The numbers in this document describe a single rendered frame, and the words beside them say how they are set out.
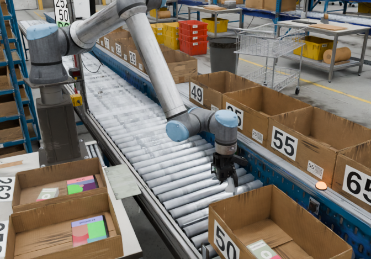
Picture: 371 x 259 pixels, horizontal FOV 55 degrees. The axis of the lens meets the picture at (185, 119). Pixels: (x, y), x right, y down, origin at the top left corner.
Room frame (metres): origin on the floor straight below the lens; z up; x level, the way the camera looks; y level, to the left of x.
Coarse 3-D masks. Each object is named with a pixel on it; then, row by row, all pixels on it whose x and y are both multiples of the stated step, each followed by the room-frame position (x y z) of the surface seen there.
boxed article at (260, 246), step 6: (246, 246) 0.98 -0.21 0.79; (252, 246) 0.98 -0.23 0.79; (258, 246) 0.98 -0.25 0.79; (264, 246) 0.97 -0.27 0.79; (252, 252) 0.95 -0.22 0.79; (258, 252) 0.95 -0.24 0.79; (264, 252) 0.95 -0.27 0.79; (270, 252) 0.95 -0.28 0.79; (258, 258) 0.92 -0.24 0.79; (264, 258) 0.92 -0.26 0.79; (270, 258) 0.92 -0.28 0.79; (276, 258) 0.92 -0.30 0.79
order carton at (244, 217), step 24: (264, 192) 1.16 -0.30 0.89; (216, 216) 1.00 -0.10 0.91; (240, 216) 1.11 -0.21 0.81; (264, 216) 1.16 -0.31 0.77; (288, 216) 1.08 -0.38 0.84; (312, 216) 0.98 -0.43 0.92; (240, 240) 0.87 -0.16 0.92; (264, 240) 1.04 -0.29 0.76; (288, 240) 1.03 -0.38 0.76; (312, 240) 0.96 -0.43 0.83; (336, 240) 0.88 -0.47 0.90
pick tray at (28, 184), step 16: (80, 160) 1.52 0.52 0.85; (96, 160) 1.55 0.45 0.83; (16, 176) 1.39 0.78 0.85; (32, 176) 1.44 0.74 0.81; (48, 176) 1.47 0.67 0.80; (64, 176) 1.49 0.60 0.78; (80, 176) 1.52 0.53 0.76; (96, 176) 1.52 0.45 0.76; (16, 192) 1.31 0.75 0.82; (32, 192) 1.39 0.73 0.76; (64, 192) 1.38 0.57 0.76; (80, 192) 1.25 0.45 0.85; (96, 192) 1.27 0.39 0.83; (16, 208) 1.17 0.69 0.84; (32, 208) 1.18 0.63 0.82
